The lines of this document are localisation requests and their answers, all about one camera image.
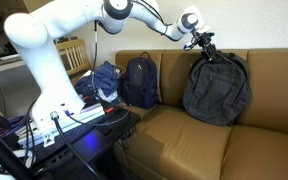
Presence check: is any grey backpack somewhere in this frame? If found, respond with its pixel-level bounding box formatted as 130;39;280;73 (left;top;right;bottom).
182;50;253;127

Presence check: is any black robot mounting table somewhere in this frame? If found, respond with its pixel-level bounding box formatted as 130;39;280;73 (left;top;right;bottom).
17;106;142;180

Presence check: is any black tripod pole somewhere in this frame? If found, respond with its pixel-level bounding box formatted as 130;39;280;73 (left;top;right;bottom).
0;114;35;180

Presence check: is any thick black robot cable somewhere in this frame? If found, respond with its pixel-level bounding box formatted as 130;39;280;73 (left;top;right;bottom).
49;111;100;180

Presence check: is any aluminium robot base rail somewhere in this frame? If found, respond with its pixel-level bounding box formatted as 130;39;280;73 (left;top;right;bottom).
16;102;106;148

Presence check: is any tan leather sofa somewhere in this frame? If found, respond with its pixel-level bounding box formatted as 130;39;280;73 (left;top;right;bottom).
112;48;288;180

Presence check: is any red-handled black clamp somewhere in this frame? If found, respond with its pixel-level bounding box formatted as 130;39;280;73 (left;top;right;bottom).
81;95;96;102
103;105;125;115

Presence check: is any thin black base cable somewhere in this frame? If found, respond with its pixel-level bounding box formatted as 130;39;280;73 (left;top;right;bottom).
64;108;131;127

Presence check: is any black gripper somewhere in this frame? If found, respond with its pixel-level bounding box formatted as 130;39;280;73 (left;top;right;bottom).
191;29;218;62

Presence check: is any red and blue wire bundle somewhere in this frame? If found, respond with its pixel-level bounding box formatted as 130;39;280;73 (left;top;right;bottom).
0;114;30;138

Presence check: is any blue clothing pile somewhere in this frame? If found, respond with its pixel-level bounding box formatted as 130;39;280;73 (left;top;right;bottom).
73;60;123;104

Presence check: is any light wooden chair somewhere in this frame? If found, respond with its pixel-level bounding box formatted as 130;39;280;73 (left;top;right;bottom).
55;38;92;86

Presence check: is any dark navy backpack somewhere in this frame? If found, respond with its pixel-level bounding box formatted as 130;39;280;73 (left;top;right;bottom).
118;51;161;110

